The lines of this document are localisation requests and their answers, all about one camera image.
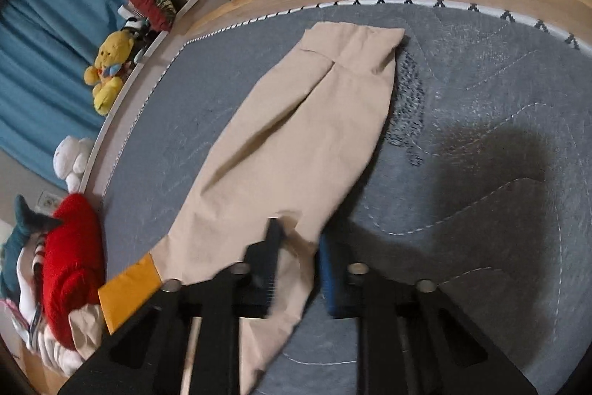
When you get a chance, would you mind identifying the beige and yellow garment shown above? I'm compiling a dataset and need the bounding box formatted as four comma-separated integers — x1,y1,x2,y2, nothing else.
98,21,407,395

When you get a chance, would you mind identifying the grey quilted bed mattress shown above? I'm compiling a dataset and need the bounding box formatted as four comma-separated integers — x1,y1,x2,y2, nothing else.
99,0,592,395

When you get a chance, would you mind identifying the red folded blanket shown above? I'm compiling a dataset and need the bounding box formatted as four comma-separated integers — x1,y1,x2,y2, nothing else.
41,194,106,349

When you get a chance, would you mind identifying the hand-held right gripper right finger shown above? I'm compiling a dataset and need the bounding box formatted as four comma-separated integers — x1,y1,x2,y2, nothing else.
317,234,539,395

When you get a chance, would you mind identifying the white folded bedding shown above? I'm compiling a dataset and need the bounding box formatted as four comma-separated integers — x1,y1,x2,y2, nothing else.
16,238,86,377

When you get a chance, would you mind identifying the yellow plush toy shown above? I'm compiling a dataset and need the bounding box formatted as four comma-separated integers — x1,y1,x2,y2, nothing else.
84,30,137,116

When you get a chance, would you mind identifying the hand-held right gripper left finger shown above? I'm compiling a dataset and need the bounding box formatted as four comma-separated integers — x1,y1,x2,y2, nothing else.
58,218,284,395

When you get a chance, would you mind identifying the teal shark plush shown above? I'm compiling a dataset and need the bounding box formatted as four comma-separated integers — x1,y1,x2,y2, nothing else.
0,194,63,298

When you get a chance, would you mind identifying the white windowsill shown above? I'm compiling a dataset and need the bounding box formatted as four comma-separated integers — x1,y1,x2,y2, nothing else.
78,0,204,197

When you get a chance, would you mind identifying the white wall socket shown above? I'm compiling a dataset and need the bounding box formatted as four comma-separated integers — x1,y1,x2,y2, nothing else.
37,190,63,213

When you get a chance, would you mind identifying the black white striped toy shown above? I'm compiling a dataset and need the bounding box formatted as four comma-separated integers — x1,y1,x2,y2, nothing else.
121,16,151,41

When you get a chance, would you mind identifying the blue curtain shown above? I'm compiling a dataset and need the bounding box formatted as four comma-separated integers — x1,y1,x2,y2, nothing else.
0,0,135,178

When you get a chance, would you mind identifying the white plush toy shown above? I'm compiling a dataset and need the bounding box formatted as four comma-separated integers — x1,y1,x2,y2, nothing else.
53,136,95,194

